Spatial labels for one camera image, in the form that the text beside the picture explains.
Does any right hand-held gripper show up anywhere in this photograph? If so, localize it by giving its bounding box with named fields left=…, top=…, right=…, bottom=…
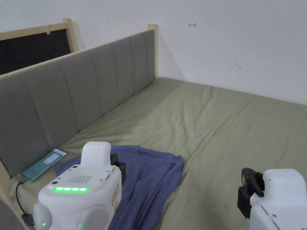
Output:
left=237, top=167, right=307, bottom=230

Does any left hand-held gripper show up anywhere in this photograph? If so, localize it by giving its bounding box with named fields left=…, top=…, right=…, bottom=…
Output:
left=32, top=141, right=127, bottom=230

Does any dark blue shirt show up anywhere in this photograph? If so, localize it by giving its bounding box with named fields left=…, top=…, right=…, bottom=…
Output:
left=54, top=145, right=187, bottom=230

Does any bed with pale green sheet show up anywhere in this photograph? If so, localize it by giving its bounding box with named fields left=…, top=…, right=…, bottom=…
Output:
left=9, top=76, right=307, bottom=230

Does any teal smartphone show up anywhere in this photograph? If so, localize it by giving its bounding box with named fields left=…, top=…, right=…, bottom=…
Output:
left=21, top=148, right=67, bottom=181

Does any grey padded headboard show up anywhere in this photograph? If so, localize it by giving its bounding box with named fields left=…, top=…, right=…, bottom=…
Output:
left=0, top=29, right=156, bottom=178

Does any wood-framed black panel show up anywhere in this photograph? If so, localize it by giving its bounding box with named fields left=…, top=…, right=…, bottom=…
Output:
left=0, top=19, right=79, bottom=76

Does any black charging cable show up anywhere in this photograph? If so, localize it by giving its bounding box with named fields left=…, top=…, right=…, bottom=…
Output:
left=15, top=178, right=35, bottom=227

